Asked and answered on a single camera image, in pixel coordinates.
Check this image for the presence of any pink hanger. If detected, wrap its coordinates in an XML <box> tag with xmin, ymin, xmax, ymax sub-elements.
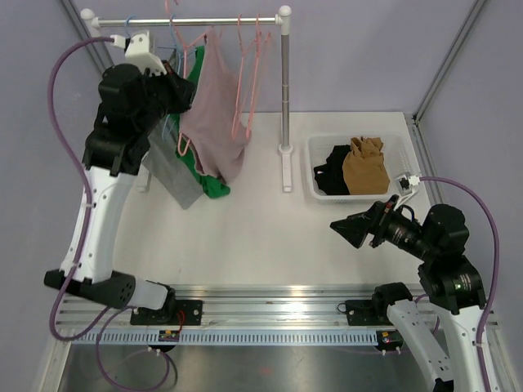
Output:
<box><xmin>230</xmin><ymin>15</ymin><xmax>255</xmax><ymax>140</ymax></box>
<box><xmin>245</xmin><ymin>15</ymin><xmax>270</xmax><ymax>140</ymax></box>
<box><xmin>164</xmin><ymin>0</ymin><xmax>207</xmax><ymax>157</ymax></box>

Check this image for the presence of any green tank top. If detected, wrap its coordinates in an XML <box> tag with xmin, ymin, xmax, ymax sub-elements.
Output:
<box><xmin>162</xmin><ymin>46</ymin><xmax>230</xmax><ymax>199</ymax></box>

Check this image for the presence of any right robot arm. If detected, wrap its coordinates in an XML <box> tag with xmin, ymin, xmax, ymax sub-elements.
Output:
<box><xmin>330</xmin><ymin>195</ymin><xmax>500</xmax><ymax>391</ymax></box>

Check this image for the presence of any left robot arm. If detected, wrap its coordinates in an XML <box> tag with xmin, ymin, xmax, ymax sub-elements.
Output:
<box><xmin>44</xmin><ymin>64</ymin><xmax>196</xmax><ymax>325</ymax></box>

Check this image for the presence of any white plastic laundry basket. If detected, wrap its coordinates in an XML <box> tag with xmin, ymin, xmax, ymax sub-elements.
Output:
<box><xmin>304</xmin><ymin>132</ymin><xmax>416</xmax><ymax>203</ymax></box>

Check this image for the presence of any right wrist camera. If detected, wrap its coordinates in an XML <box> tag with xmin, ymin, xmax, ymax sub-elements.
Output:
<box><xmin>395</xmin><ymin>172</ymin><xmax>421</xmax><ymax>207</ymax></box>

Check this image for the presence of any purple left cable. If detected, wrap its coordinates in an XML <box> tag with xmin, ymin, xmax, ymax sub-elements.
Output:
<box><xmin>47</xmin><ymin>35</ymin><xmax>115</xmax><ymax>342</ymax></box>

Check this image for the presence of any blue hanger left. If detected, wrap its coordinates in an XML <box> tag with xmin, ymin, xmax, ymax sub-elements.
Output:
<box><xmin>123</xmin><ymin>15</ymin><xmax>136</xmax><ymax>38</ymax></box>

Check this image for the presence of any mustard brown tank top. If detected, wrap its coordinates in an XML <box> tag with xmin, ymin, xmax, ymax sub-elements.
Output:
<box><xmin>342</xmin><ymin>136</ymin><xmax>390</xmax><ymax>195</ymax></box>

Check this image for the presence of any mauve pink tank top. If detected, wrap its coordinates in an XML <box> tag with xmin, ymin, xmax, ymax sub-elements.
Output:
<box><xmin>180</xmin><ymin>29</ymin><xmax>250</xmax><ymax>184</ymax></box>

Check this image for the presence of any metal clothes rack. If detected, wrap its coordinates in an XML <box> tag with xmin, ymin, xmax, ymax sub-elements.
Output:
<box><xmin>79</xmin><ymin>5</ymin><xmax>294</xmax><ymax>193</ymax></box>

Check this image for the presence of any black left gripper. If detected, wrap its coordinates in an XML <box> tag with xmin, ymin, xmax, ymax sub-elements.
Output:
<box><xmin>136</xmin><ymin>59</ymin><xmax>195</xmax><ymax>135</ymax></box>

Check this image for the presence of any grey tank top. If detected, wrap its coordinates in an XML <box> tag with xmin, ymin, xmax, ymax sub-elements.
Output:
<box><xmin>143</xmin><ymin>115</ymin><xmax>203</xmax><ymax>210</ymax></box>

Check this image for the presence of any aluminium front rail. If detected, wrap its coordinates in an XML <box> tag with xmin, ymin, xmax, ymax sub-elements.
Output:
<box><xmin>56</xmin><ymin>285</ymin><xmax>499</xmax><ymax>327</ymax></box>

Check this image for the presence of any white slotted cable duct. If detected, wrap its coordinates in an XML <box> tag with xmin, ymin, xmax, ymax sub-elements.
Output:
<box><xmin>77</xmin><ymin>329</ymin><xmax>378</xmax><ymax>346</ymax></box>

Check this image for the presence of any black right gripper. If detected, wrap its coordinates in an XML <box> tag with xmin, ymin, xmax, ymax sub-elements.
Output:
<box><xmin>331</xmin><ymin>194</ymin><xmax>437</xmax><ymax>261</ymax></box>

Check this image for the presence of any black tank top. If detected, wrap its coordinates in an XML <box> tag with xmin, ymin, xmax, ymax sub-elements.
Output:
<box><xmin>314</xmin><ymin>145</ymin><xmax>351</xmax><ymax>196</ymax></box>

